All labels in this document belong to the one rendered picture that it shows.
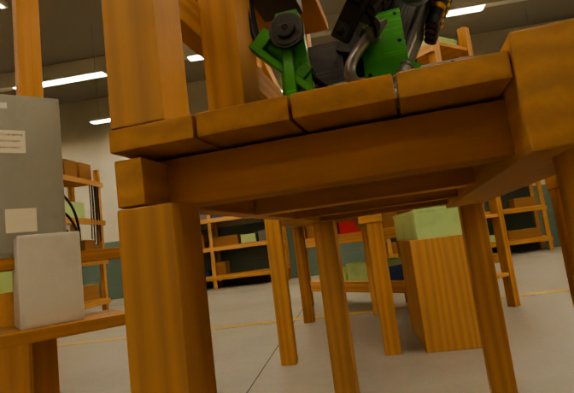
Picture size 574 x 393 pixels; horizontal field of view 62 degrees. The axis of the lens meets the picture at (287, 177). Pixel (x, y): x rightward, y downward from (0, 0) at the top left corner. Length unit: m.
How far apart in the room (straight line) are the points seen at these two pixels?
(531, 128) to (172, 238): 0.48
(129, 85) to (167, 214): 0.20
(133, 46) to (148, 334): 0.42
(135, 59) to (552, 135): 0.57
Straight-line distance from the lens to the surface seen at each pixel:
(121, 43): 0.79
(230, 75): 1.12
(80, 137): 12.08
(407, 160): 0.69
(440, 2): 1.61
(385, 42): 1.34
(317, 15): 1.87
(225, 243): 9.94
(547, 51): 0.66
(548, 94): 0.64
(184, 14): 1.13
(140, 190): 0.72
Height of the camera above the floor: 0.68
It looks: 8 degrees up
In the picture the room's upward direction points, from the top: 7 degrees counter-clockwise
